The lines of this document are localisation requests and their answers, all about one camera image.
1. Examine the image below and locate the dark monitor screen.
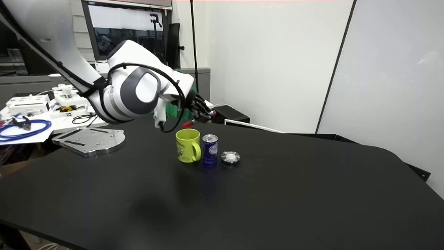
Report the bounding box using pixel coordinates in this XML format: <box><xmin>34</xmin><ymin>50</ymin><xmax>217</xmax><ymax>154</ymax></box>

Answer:
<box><xmin>81</xmin><ymin>0</ymin><xmax>169</xmax><ymax>60</ymax></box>

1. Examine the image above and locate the black cable bundle on arm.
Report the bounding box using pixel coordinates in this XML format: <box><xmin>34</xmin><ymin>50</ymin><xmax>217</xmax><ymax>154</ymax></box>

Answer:
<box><xmin>0</xmin><ymin>12</ymin><xmax>187</xmax><ymax>135</ymax></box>

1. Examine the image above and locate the green cloth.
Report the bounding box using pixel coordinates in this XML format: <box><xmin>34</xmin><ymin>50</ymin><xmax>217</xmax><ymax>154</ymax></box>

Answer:
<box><xmin>166</xmin><ymin>103</ymin><xmax>184</xmax><ymax>119</ymax></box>

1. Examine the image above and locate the blue drink can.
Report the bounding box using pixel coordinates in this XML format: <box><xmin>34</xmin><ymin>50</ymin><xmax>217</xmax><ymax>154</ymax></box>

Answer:
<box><xmin>202</xmin><ymin>133</ymin><xmax>217</xmax><ymax>168</ymax></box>

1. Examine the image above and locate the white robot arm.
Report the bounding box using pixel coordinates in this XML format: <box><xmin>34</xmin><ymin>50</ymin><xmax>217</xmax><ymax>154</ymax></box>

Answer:
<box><xmin>0</xmin><ymin>0</ymin><xmax>215</xmax><ymax>126</ymax></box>

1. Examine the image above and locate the blue cable loop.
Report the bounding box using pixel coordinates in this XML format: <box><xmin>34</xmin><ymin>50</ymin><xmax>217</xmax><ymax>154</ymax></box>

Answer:
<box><xmin>0</xmin><ymin>118</ymin><xmax>52</xmax><ymax>143</ymax></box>

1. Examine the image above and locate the yellow-green mug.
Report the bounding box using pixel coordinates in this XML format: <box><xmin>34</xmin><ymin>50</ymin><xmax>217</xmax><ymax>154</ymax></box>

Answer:
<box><xmin>174</xmin><ymin>128</ymin><xmax>201</xmax><ymax>164</ymax></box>

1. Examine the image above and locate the white side table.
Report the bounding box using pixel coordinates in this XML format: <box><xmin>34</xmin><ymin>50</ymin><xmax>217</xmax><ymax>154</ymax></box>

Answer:
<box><xmin>0</xmin><ymin>83</ymin><xmax>106</xmax><ymax>146</ymax></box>

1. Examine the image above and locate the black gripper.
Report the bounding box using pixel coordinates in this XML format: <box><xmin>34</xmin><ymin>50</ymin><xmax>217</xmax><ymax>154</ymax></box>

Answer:
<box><xmin>178</xmin><ymin>91</ymin><xmax>216</xmax><ymax>122</ymax></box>

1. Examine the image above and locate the black coiled cable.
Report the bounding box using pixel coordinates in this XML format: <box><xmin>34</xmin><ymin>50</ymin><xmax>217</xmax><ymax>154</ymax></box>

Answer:
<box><xmin>70</xmin><ymin>111</ymin><xmax>99</xmax><ymax>128</ymax></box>

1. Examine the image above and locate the small round silver tin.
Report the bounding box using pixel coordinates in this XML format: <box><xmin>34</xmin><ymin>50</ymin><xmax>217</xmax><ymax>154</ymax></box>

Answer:
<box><xmin>220</xmin><ymin>151</ymin><xmax>240</xmax><ymax>165</ymax></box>

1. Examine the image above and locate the red and white marker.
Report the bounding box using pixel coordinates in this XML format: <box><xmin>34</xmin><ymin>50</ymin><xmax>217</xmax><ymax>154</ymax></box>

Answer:
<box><xmin>181</xmin><ymin>121</ymin><xmax>194</xmax><ymax>128</ymax></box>

